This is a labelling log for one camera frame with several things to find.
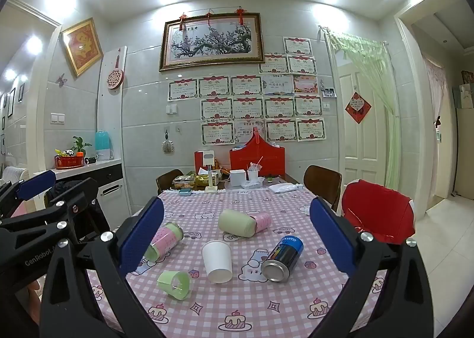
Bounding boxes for white radiator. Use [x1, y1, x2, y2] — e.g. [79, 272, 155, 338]
[2, 165, 29, 185]

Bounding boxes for pale green cup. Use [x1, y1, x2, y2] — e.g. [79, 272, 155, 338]
[218, 209, 257, 238]

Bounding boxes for pink window curtain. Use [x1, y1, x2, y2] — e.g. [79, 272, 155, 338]
[422, 56, 447, 190]

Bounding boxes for red covered chair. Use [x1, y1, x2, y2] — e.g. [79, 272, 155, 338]
[341, 179, 416, 246]

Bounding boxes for white paper cup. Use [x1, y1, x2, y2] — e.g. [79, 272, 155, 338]
[201, 240, 234, 284]

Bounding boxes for red diamond door decoration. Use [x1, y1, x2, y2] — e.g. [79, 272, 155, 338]
[345, 91, 372, 124]

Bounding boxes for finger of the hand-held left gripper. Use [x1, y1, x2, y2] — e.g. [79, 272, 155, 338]
[0, 177, 100, 247]
[0, 170, 57, 217]

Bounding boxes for group of wall certificates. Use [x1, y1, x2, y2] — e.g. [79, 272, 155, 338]
[168, 36, 327, 146]

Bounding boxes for red gift bag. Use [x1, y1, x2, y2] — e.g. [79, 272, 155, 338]
[229, 130, 286, 178]

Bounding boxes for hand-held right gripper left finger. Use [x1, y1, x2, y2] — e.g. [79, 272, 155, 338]
[40, 196, 165, 338]

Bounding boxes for pink checked tablecloth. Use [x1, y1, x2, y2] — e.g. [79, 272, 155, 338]
[83, 187, 390, 338]

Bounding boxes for white and black sideboard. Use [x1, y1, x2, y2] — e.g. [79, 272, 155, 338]
[50, 159, 131, 229]

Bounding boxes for white cup with straws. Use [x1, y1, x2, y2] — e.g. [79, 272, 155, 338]
[246, 156, 264, 183]

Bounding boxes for hanging turtle ornament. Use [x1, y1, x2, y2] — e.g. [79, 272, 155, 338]
[161, 130, 174, 155]

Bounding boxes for gold framed red picture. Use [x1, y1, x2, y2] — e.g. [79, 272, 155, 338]
[60, 17, 104, 78]

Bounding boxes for turquoise kettle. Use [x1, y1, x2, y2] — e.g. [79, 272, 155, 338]
[94, 131, 115, 161]

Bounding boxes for blue drink can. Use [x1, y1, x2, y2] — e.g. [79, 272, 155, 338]
[260, 235, 305, 283]

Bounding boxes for white panel door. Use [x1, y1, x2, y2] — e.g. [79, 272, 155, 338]
[335, 64, 389, 198]

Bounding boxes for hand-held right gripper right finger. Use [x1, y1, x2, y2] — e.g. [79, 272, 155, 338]
[307, 196, 442, 338]

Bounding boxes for white refrigerator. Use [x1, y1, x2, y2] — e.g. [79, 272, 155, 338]
[455, 82, 474, 198]

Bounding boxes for round red wall ornament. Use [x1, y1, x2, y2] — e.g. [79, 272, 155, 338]
[107, 47, 124, 90]

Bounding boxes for framed plum blossom painting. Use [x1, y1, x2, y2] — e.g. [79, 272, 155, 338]
[159, 12, 265, 72]

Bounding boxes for small green open cup sleeve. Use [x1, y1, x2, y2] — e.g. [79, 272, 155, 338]
[157, 270, 193, 301]

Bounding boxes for small potted plant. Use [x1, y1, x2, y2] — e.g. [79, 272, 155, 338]
[71, 136, 92, 158]

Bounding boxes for red fruit tray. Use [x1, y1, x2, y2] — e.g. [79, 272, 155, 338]
[54, 149, 85, 170]

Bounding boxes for white plastic bag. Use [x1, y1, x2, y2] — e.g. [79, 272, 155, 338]
[267, 182, 305, 195]

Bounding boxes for pink and green printed cup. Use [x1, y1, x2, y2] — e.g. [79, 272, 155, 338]
[143, 222, 185, 262]

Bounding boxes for clear food container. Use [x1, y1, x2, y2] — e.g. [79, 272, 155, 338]
[172, 176, 195, 190]

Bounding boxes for brown wooden chair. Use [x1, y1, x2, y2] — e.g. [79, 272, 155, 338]
[303, 165, 343, 213]
[156, 169, 185, 196]

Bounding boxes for person's left hand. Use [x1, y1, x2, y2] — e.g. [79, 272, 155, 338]
[25, 280, 42, 327]

